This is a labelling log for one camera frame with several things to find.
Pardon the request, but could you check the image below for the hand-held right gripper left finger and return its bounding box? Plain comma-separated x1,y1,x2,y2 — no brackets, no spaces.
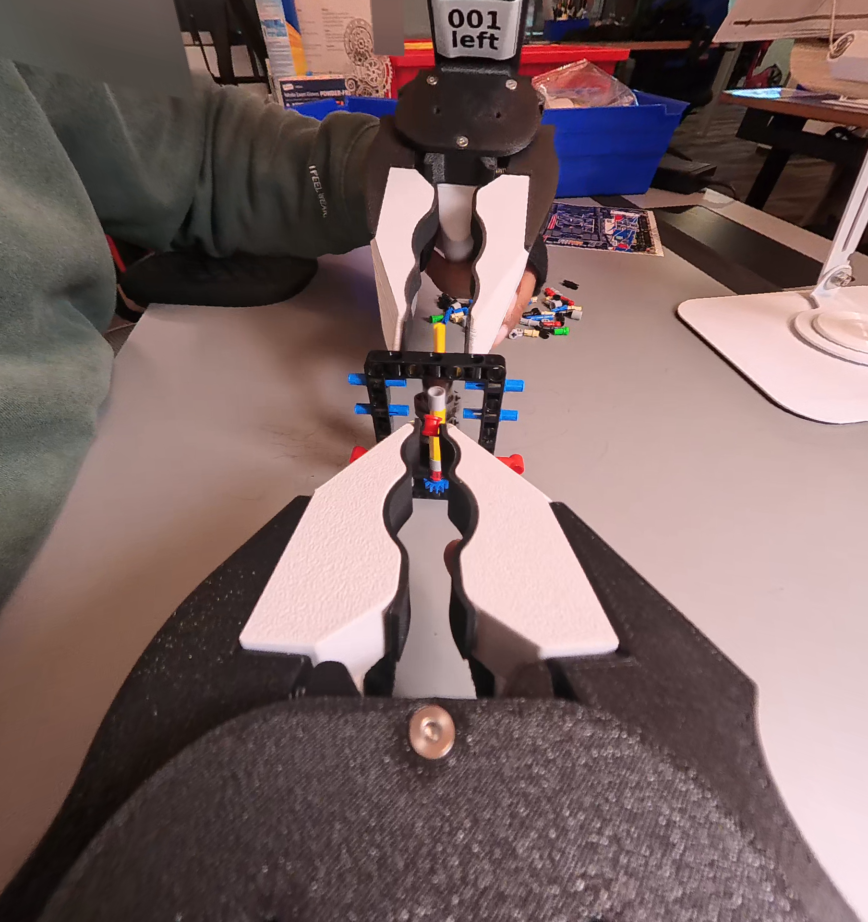
240,421,415,696

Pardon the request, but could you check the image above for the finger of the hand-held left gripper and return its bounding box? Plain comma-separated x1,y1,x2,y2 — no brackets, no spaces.
369,166,442,355
466,175,532,355

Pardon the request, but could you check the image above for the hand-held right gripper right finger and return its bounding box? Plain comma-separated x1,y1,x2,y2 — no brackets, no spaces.
441,424,621,697

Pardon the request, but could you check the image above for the pile of small lego pieces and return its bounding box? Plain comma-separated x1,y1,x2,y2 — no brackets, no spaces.
429,277,586,340

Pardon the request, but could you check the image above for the black lego frame assembly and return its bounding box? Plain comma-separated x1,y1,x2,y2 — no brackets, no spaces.
348,351,527,498

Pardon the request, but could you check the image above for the person's left hand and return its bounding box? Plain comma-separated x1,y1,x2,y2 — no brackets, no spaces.
424,248,550,342

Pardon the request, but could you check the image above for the red storage bin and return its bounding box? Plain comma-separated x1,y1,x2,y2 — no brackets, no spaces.
389,42,631,95

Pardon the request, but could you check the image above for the sticker sheet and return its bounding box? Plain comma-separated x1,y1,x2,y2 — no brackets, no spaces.
542,203,664,257

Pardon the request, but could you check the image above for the white gear model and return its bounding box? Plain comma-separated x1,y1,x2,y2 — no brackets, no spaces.
339,18,395,99

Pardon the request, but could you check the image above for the blue storage bin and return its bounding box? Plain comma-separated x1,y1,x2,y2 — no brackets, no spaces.
542,90,690,199
288,94,399,122

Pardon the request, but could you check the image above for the blue glove box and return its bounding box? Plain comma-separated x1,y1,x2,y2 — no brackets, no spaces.
278,74,350,110

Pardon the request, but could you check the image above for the white cardboard box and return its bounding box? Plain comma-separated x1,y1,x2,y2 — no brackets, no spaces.
256,0,377,98

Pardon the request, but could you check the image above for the white book stand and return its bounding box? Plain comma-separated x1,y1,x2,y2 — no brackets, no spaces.
677,32,868,425

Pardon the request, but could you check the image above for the wooden table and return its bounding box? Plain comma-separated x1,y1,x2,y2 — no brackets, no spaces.
718,86,868,210

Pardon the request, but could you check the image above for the instruction booklet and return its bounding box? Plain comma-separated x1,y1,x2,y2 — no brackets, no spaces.
715,0,868,44

